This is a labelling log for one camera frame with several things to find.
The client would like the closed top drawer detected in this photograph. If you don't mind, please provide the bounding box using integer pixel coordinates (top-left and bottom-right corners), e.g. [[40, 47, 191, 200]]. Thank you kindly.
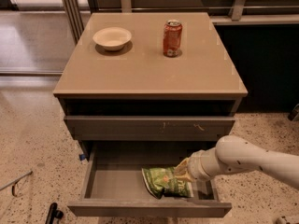
[[64, 116, 235, 141]]

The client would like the orange soda can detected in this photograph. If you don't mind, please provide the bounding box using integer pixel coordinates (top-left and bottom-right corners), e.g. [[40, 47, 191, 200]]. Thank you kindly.
[[163, 20, 182, 57]]

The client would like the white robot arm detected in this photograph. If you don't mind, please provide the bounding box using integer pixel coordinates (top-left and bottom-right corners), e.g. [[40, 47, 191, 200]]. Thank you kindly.
[[174, 135, 299, 189]]

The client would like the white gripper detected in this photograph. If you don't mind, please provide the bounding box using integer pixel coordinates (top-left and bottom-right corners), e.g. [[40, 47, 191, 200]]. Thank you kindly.
[[174, 149, 215, 182]]

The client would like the grey drawer cabinet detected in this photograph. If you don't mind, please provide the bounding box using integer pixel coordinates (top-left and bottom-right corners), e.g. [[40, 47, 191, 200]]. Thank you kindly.
[[53, 13, 248, 154]]

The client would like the black object at bottom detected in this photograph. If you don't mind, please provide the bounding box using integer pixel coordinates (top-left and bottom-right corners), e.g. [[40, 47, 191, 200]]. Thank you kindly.
[[45, 203, 64, 224]]

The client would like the blue tape piece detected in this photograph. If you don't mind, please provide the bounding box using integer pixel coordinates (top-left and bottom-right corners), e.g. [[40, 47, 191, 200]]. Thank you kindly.
[[78, 154, 86, 161]]

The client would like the green jalapeno chip bag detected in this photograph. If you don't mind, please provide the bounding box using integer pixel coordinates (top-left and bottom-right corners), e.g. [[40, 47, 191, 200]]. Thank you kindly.
[[142, 167, 193, 199]]

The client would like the open middle drawer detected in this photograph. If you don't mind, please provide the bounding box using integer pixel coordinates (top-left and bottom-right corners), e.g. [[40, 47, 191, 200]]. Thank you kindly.
[[68, 141, 232, 217]]

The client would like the dark object right edge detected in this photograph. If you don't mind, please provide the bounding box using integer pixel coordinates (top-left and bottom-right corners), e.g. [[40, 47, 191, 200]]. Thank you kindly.
[[288, 104, 299, 121]]

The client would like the white paper bowl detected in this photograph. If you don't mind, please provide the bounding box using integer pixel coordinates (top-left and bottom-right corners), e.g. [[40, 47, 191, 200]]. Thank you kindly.
[[93, 27, 132, 51]]

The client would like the metal rod on floor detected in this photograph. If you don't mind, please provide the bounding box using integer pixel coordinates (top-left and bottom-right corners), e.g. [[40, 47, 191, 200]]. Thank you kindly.
[[0, 170, 33, 197]]

